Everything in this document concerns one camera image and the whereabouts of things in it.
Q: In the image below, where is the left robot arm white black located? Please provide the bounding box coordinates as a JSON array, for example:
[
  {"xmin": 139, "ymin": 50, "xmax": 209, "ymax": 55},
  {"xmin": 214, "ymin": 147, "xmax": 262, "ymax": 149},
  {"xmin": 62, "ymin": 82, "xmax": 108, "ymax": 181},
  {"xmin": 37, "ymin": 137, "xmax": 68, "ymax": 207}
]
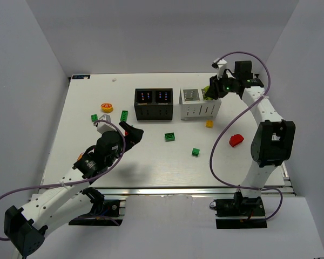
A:
[{"xmin": 4, "ymin": 120, "xmax": 144, "ymax": 258}]

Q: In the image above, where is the dark green 2x2 lego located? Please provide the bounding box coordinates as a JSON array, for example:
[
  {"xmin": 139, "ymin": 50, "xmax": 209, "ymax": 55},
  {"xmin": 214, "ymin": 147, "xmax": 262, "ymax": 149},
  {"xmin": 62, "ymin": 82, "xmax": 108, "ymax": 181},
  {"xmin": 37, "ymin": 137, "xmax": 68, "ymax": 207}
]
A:
[{"xmin": 164, "ymin": 132, "xmax": 176, "ymax": 142}]

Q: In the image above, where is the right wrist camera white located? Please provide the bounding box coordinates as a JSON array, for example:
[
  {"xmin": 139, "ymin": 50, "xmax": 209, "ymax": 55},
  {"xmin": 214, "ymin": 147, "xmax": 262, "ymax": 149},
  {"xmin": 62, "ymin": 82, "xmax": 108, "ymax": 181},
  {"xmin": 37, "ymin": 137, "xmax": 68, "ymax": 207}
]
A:
[{"xmin": 211, "ymin": 59, "xmax": 227, "ymax": 78}]

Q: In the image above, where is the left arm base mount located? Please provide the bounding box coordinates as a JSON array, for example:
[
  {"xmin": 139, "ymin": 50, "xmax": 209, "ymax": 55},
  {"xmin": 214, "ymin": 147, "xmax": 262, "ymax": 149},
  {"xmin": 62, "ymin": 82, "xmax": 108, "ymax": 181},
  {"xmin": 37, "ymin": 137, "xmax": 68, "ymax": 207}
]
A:
[{"xmin": 69, "ymin": 187, "xmax": 123, "ymax": 227}]

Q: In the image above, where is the black two-compartment container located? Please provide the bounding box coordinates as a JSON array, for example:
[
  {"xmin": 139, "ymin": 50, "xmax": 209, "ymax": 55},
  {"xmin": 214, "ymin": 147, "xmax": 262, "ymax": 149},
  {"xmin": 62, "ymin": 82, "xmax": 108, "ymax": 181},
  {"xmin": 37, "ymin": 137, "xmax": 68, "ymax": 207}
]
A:
[{"xmin": 134, "ymin": 88, "xmax": 174, "ymax": 121}]

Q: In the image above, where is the yellow round flower lego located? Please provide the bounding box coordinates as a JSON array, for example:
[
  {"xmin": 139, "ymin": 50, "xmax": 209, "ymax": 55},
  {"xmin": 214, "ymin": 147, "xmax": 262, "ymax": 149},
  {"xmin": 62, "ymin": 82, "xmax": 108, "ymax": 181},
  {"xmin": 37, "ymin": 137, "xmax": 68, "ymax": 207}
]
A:
[{"xmin": 100, "ymin": 103, "xmax": 114, "ymax": 113}]

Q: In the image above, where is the small dark green lego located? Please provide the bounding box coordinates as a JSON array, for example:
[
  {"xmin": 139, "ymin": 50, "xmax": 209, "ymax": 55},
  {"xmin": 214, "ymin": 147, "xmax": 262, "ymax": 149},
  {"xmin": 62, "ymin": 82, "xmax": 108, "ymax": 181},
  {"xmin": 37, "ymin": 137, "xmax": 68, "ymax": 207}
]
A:
[{"xmin": 191, "ymin": 148, "xmax": 200, "ymax": 157}]

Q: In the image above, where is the lime lego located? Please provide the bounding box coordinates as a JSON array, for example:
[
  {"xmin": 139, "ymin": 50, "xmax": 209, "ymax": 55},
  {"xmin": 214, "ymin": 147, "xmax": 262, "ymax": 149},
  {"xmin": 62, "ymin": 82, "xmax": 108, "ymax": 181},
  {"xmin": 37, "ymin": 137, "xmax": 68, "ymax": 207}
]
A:
[{"xmin": 202, "ymin": 86, "xmax": 209, "ymax": 95}]

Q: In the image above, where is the orange small lego brick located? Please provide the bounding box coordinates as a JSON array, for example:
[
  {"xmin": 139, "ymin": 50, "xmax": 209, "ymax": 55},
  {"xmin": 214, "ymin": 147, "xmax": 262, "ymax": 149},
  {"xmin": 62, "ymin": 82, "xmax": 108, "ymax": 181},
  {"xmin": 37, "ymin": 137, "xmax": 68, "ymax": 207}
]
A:
[{"xmin": 206, "ymin": 120, "xmax": 213, "ymax": 128}]

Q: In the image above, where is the blue label left corner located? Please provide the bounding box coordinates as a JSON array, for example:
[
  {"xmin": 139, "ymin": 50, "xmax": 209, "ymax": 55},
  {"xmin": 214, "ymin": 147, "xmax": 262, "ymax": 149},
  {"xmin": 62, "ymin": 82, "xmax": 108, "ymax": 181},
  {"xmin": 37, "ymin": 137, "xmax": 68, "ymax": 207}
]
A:
[{"xmin": 71, "ymin": 74, "xmax": 90, "ymax": 80}]

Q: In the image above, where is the red rounded lego block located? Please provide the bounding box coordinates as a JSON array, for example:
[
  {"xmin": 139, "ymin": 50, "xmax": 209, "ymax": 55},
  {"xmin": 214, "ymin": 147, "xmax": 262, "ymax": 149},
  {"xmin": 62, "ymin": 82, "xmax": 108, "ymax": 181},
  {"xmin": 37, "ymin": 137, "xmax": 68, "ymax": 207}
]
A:
[{"xmin": 229, "ymin": 134, "xmax": 244, "ymax": 147}]

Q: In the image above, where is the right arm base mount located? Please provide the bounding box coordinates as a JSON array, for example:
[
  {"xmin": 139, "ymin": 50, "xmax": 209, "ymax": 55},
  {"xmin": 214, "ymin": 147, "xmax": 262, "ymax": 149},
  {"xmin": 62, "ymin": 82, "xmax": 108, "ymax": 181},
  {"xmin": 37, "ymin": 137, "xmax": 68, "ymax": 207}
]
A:
[{"xmin": 214, "ymin": 197, "xmax": 267, "ymax": 229}]

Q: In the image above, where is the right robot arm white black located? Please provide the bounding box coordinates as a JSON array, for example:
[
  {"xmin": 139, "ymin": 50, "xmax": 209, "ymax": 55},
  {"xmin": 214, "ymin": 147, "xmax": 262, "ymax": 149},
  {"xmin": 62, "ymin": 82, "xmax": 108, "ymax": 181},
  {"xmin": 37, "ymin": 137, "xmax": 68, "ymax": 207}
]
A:
[{"xmin": 205, "ymin": 60, "xmax": 296, "ymax": 201}]

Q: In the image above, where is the aluminium table front rail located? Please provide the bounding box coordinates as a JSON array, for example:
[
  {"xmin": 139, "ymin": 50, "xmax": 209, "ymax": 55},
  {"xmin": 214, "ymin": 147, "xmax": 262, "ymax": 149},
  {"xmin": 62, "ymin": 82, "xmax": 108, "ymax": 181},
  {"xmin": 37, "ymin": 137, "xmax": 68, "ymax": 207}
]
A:
[{"xmin": 97, "ymin": 186, "xmax": 237, "ymax": 195}]

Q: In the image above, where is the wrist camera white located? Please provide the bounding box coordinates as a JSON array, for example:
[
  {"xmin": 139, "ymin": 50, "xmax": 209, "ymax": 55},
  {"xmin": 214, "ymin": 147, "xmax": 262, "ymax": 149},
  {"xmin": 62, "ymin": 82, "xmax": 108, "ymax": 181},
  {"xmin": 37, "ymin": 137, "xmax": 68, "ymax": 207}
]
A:
[
  {"xmin": 211, "ymin": 59, "xmax": 227, "ymax": 78},
  {"xmin": 95, "ymin": 114, "xmax": 115, "ymax": 134}
]

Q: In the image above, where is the dark green long lego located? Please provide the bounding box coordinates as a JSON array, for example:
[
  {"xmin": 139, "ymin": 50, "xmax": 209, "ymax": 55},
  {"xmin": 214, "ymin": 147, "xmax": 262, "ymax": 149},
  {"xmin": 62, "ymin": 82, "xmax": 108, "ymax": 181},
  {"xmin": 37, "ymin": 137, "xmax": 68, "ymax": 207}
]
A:
[{"xmin": 120, "ymin": 110, "xmax": 129, "ymax": 122}]

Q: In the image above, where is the small green square lego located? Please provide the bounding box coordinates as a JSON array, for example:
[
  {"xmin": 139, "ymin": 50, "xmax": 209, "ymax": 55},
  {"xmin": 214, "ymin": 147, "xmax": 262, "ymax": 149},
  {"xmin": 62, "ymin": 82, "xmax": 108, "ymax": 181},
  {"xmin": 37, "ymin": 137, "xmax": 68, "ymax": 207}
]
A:
[{"xmin": 91, "ymin": 114, "xmax": 98, "ymax": 122}]

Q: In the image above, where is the white two-compartment container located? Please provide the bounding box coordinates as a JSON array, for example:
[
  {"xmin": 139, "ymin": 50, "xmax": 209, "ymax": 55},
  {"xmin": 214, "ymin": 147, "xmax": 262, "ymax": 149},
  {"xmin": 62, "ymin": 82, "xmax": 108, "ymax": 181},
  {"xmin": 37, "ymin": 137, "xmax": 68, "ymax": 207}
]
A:
[{"xmin": 179, "ymin": 88, "xmax": 221, "ymax": 120}]

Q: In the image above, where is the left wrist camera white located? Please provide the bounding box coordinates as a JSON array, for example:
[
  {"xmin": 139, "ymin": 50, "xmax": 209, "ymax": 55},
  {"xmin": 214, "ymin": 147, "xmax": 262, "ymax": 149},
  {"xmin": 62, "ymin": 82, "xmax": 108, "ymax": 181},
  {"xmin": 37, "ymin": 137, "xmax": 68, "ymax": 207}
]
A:
[{"xmin": 95, "ymin": 114, "xmax": 115, "ymax": 134}]

